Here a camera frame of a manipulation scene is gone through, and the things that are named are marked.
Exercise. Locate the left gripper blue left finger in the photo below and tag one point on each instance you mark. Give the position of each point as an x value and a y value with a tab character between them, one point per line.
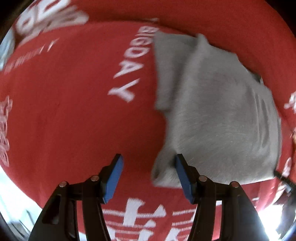
58	219

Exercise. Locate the grey knit sweater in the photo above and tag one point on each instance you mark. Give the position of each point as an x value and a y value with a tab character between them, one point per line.
219	115

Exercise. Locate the red printed blanket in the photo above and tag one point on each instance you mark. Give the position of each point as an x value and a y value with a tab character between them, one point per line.
79	85

